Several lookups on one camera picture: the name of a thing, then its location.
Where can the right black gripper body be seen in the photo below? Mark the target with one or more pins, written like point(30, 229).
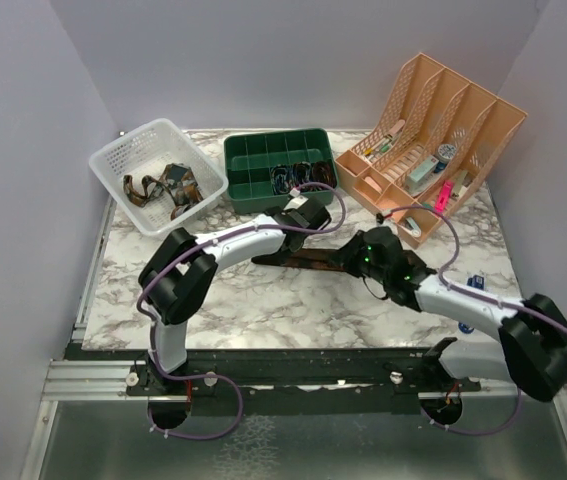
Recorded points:
point(358, 262)

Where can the brown red patterned tie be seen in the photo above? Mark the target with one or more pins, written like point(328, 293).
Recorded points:
point(321, 259)

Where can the green compartment tray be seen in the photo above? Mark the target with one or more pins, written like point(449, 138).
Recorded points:
point(262, 168)

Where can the peach desk organizer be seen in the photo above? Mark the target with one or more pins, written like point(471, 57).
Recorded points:
point(439, 136)

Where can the white plastic basket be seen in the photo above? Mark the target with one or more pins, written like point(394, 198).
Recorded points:
point(133, 167)

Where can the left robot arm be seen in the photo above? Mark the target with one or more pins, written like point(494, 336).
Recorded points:
point(176, 280)

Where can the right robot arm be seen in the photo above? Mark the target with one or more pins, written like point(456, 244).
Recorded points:
point(528, 338)

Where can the brown ties pile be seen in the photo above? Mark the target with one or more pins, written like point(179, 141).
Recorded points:
point(163, 187)

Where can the brown rolled tie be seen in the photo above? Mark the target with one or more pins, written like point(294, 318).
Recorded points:
point(323, 172)

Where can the dark orange rolled tie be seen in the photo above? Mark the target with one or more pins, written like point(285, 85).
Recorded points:
point(301, 173)

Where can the white small stapler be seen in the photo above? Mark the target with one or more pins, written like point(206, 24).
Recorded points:
point(411, 226)

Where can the blue rolled tie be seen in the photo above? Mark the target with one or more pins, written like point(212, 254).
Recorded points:
point(281, 181)

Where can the pink eraser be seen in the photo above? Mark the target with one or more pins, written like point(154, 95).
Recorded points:
point(373, 184)

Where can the teal white box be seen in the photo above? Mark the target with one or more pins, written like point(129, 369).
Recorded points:
point(420, 173)

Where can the pink highlighter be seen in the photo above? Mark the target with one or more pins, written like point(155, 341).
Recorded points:
point(444, 196)

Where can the blue stapler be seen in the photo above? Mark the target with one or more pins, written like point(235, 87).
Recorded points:
point(476, 282)

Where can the round tape tin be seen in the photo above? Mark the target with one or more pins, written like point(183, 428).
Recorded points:
point(444, 154)

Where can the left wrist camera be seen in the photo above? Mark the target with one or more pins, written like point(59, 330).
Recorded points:
point(296, 200)

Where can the black mounting rail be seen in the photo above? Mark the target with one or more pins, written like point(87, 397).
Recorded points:
point(267, 382)

